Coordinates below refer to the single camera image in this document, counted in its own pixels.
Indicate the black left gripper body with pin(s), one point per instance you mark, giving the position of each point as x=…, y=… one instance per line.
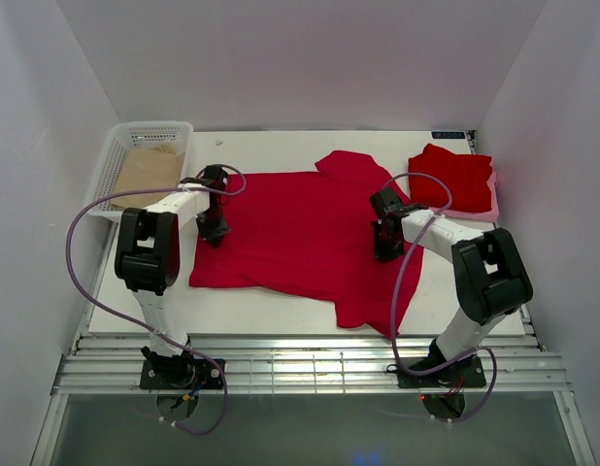
x=211, y=224

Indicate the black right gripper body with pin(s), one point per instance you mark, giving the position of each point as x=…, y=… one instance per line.
x=386, y=249

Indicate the red t shirt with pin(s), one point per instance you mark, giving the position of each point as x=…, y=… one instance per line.
x=458, y=172
x=310, y=234

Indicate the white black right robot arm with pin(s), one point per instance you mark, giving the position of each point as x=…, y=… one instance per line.
x=490, y=278

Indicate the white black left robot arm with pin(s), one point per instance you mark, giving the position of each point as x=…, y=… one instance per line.
x=148, y=260

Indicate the beige t shirt in basket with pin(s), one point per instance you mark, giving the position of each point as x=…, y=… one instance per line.
x=156, y=167

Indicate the folded red t shirt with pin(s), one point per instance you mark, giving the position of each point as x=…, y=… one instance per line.
x=458, y=172

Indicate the dark blue label sticker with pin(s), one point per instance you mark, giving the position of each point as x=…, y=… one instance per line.
x=448, y=135

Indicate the folded pink t shirt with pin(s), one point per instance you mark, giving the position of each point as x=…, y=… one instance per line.
x=480, y=204

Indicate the white plastic basket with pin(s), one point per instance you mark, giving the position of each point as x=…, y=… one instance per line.
x=135, y=135

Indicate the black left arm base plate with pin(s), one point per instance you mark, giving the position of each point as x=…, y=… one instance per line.
x=182, y=375

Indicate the aluminium table edge rail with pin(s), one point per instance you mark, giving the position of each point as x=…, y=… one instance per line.
x=272, y=366

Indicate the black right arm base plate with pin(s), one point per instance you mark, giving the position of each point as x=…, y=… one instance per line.
x=467, y=373

